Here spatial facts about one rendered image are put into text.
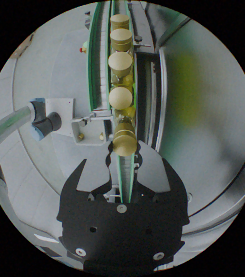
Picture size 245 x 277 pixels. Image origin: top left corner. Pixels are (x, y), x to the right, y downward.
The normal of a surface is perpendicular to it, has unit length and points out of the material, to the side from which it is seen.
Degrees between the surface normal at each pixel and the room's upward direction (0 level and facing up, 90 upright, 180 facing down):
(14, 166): 90
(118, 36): 0
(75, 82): 0
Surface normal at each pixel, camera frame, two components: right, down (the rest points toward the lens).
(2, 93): 1.00, -0.01
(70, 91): -0.03, 0.48
